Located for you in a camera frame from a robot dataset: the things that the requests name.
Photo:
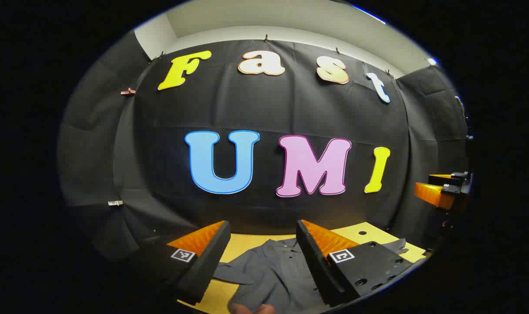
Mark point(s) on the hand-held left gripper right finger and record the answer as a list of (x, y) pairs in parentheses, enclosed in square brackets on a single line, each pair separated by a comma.
[(312, 261)]

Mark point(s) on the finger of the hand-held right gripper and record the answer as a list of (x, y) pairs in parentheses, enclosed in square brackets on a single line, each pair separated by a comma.
[(432, 195), (448, 179)]

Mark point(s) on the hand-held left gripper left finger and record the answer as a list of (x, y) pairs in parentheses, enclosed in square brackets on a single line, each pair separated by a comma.
[(207, 261)]

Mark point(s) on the grey button-up shirt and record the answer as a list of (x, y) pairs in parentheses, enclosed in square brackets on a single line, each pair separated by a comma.
[(273, 270)]

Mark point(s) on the white cloth clip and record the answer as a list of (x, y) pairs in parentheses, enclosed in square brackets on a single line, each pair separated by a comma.
[(115, 203)]

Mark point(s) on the black backdrop cloth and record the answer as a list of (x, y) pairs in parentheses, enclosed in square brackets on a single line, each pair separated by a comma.
[(269, 109)]

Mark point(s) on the red cloth clip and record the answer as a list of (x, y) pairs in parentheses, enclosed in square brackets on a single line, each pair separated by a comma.
[(128, 91)]

